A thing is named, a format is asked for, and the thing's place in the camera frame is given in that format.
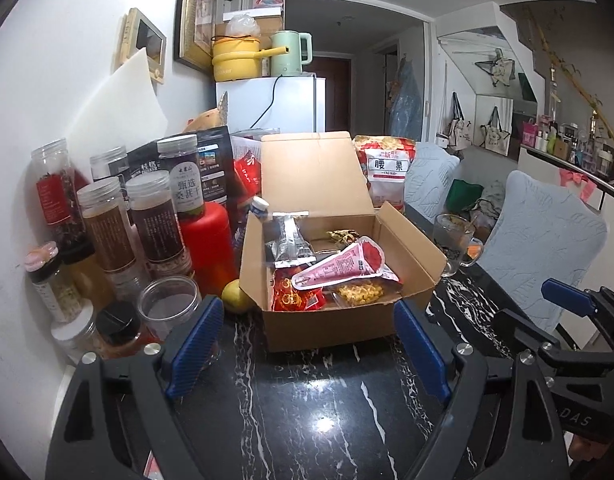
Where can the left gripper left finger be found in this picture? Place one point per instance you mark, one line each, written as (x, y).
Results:
(160, 376)

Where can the light blue cushion near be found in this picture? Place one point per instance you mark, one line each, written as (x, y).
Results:
(543, 231)

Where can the dark label jar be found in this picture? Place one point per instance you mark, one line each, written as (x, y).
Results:
(182, 174)

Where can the light blue cushion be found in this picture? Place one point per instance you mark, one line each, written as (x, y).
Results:
(543, 231)
(429, 178)

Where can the light blue cushion far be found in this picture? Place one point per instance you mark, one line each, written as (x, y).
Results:
(429, 178)

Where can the yellow lemon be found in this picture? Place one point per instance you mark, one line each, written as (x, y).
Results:
(234, 299)

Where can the white mini fridge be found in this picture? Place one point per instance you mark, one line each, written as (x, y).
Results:
(292, 104)

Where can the brown contents jar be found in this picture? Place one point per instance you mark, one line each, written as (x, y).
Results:
(155, 218)

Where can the clear jar orange contents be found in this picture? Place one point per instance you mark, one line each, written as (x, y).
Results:
(167, 303)

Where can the pink cone snack packet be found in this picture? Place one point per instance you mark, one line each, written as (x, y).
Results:
(362, 260)

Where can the red label jar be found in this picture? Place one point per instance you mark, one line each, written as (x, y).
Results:
(56, 189)

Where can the woven straw fan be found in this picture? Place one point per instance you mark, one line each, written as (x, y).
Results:
(222, 107)

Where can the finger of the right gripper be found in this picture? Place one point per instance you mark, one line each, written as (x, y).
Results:
(597, 305)
(520, 334)

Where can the green electric kettle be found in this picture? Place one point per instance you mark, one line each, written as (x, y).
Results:
(298, 53)

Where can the silver foil snack packet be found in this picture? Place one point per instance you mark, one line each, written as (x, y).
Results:
(290, 248)

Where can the small white cap bottle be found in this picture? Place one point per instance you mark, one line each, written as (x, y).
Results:
(259, 208)

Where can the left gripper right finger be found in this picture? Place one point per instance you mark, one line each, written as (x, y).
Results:
(455, 374)

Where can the yellow crisps clear packet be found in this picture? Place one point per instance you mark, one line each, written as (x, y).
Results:
(358, 293)

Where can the brown cardboard box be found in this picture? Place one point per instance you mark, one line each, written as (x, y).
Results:
(318, 175)

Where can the red candy packet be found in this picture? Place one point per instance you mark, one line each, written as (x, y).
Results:
(286, 298)

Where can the green gold snack packet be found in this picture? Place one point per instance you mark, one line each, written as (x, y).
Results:
(343, 238)

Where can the tan contents jar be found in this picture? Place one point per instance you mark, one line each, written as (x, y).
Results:
(104, 213)

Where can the white foam board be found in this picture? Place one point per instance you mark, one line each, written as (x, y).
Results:
(123, 111)

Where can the cashew nut bag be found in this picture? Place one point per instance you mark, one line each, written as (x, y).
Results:
(385, 161)

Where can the yellow pot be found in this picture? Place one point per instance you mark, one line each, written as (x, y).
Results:
(240, 57)

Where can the glass mug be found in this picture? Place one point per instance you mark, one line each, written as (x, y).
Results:
(455, 237)

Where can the black lid spice jar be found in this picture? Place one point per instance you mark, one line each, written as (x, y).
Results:
(120, 328)

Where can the framed picture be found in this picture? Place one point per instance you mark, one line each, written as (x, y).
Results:
(195, 23)

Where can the red cylindrical canister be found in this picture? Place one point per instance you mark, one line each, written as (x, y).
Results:
(209, 242)

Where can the black snack pouch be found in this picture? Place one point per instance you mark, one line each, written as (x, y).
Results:
(214, 158)

